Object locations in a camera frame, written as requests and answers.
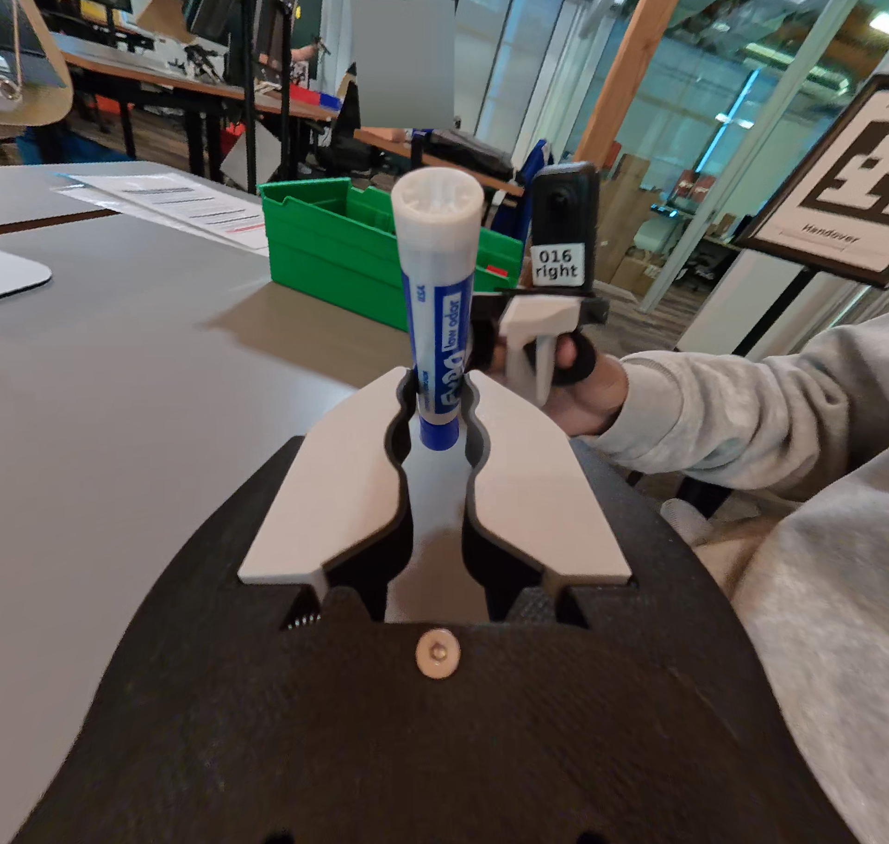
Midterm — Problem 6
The wooden support post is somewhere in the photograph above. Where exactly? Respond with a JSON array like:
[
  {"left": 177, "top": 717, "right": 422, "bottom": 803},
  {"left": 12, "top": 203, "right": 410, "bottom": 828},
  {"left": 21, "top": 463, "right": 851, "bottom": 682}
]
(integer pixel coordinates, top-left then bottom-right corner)
[{"left": 573, "top": 0, "right": 699, "bottom": 164}]

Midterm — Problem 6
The person's right hand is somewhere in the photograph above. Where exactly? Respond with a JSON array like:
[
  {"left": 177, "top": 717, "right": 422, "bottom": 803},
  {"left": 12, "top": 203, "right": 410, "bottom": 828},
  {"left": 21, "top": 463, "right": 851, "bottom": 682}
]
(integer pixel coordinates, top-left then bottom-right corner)
[{"left": 543, "top": 336, "right": 631, "bottom": 438}]

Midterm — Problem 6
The blue whiteboard marker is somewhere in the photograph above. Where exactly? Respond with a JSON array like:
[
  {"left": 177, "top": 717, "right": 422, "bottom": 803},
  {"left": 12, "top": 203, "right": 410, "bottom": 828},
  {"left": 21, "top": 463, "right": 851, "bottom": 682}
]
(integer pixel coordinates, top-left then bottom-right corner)
[{"left": 390, "top": 168, "right": 486, "bottom": 452}]

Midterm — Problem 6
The wooden office table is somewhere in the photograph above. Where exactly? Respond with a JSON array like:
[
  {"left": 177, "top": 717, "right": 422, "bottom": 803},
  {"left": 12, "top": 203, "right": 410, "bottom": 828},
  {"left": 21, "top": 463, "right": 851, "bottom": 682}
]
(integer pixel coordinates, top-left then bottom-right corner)
[{"left": 59, "top": 31, "right": 334, "bottom": 123}]

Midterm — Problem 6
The black bag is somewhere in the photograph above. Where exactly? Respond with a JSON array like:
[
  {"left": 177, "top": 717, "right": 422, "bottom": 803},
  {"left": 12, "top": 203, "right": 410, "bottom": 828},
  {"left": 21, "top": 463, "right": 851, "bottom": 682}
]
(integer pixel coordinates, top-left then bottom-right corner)
[{"left": 420, "top": 129, "right": 516, "bottom": 180}]

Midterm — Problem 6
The stack of cardboard boxes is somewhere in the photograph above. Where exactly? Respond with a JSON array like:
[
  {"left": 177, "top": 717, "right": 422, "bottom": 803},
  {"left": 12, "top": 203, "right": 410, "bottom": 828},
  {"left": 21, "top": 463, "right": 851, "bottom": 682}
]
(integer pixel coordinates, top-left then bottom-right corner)
[{"left": 597, "top": 155, "right": 654, "bottom": 296}]

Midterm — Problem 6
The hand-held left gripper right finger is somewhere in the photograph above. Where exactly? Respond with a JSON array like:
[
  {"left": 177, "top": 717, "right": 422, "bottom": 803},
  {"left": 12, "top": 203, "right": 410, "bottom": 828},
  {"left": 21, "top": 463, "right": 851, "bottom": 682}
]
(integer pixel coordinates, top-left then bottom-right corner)
[{"left": 462, "top": 369, "right": 634, "bottom": 623}]

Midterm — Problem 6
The green plastic bin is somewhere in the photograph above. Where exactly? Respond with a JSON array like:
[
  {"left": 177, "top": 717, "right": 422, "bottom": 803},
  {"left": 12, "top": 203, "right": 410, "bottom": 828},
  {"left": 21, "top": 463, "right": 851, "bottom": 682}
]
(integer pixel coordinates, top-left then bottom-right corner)
[{"left": 258, "top": 177, "right": 524, "bottom": 332}]

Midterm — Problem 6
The printed paper sheet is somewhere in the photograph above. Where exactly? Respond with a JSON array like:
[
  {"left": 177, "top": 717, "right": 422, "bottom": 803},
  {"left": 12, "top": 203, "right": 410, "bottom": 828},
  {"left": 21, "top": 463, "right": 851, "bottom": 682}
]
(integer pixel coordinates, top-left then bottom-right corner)
[{"left": 54, "top": 172, "right": 269, "bottom": 252}]

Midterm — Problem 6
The white monitor stand base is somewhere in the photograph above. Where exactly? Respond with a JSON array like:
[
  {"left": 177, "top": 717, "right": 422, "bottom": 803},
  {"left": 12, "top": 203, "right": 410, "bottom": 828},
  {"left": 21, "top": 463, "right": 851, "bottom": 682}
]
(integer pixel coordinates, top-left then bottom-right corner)
[{"left": 0, "top": 250, "right": 54, "bottom": 298}]

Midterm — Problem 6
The blue jacket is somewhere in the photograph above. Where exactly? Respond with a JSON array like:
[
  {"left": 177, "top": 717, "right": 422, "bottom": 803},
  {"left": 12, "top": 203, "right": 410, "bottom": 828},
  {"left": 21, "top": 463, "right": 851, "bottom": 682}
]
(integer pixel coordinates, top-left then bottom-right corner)
[{"left": 517, "top": 139, "right": 554, "bottom": 188}]

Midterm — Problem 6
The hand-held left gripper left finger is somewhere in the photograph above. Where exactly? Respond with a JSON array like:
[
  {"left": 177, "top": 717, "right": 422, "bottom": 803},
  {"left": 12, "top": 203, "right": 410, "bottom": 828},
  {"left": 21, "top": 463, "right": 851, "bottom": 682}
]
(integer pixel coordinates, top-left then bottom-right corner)
[{"left": 238, "top": 366, "right": 414, "bottom": 621}]

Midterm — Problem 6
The framed tag sign on stand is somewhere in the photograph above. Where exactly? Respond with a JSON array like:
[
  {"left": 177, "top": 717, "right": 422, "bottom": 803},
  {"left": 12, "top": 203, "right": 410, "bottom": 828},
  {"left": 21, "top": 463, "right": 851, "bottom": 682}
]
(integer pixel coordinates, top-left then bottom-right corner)
[{"left": 732, "top": 73, "right": 889, "bottom": 357}]

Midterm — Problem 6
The person's right forearm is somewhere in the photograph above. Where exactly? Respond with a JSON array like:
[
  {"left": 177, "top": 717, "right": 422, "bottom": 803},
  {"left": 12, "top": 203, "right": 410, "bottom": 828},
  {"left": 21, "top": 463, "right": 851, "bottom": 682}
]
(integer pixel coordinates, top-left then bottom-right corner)
[{"left": 590, "top": 313, "right": 889, "bottom": 492}]

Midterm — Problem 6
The person's grey sweatshirt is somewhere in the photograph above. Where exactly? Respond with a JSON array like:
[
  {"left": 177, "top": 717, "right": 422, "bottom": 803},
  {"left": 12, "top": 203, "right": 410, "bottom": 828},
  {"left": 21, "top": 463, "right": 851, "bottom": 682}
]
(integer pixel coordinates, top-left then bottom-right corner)
[{"left": 660, "top": 441, "right": 889, "bottom": 844}]

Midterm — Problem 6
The black office chair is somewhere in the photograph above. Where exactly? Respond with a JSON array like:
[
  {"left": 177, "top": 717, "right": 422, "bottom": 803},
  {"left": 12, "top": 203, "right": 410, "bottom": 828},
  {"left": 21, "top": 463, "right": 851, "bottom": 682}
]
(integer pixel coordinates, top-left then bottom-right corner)
[{"left": 326, "top": 80, "right": 390, "bottom": 178}]

